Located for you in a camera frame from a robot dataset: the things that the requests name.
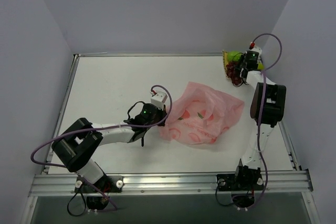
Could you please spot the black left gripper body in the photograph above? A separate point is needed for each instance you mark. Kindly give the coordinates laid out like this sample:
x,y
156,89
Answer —
x,y
159,116

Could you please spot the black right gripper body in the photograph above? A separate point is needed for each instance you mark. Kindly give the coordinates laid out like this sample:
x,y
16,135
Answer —
x,y
240,67

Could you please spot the green fake pear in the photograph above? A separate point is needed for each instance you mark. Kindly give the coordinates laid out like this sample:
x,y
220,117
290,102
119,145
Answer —
x,y
260,66

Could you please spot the red fake grape bunch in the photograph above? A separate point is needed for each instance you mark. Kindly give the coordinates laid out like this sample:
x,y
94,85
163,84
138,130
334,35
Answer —
x,y
233,73

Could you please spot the pink plastic bag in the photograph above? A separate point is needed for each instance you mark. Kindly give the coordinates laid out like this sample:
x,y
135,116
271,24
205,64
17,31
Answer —
x,y
201,115

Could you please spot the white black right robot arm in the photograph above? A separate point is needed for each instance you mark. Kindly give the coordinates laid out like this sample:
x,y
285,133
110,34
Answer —
x,y
266,109

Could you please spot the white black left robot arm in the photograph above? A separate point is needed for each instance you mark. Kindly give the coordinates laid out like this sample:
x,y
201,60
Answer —
x,y
75,150

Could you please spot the yellow woven mat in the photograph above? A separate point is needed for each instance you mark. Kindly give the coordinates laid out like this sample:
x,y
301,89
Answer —
x,y
225,61

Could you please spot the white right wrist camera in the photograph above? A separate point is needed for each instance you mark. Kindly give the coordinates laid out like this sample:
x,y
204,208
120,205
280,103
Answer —
x,y
253,47

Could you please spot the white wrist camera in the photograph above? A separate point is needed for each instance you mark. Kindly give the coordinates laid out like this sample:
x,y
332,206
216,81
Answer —
x,y
253,47
159,99

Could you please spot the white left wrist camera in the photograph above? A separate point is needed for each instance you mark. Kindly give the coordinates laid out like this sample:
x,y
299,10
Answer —
x,y
159,99

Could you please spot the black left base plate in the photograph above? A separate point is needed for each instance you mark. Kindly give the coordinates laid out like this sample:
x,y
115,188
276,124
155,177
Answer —
x,y
106,184

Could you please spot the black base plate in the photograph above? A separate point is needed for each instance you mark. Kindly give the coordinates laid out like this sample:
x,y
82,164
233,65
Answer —
x,y
106,184
233,182

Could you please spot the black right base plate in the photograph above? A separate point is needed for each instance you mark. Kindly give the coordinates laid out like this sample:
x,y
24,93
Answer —
x,y
233,182

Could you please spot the aluminium front rail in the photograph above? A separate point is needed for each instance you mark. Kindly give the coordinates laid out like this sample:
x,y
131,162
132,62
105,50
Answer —
x,y
169,183

